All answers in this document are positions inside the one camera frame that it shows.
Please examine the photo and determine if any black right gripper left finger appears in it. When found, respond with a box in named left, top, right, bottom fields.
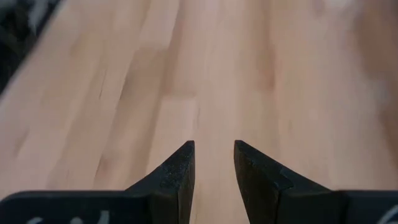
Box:
left=0, top=140, right=196, bottom=224

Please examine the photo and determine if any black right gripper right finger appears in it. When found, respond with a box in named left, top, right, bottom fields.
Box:
left=233, top=139, right=398, bottom=224

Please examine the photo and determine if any black device with white square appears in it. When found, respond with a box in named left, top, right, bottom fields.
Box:
left=0, top=0, right=63, bottom=94

